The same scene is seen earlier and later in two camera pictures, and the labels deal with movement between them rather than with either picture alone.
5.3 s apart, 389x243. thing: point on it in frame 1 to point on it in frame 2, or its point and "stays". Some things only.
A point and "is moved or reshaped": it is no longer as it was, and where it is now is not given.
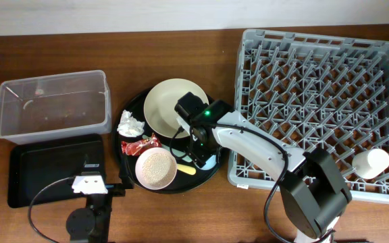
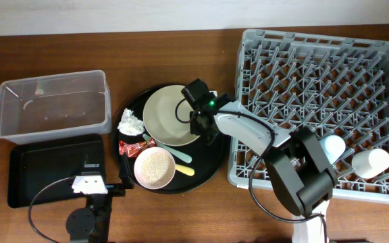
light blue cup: x=210 y=163 to x=333 y=146
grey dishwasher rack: x=312 y=91 stays
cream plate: x=160 y=101 is moved or reshaped
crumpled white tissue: x=128 y=126 stays
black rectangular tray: x=42 y=172 stays
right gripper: x=198 y=157 to x=193 y=128
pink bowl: x=155 y=168 stays
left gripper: x=125 y=178 stays
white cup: x=369 y=164 stays
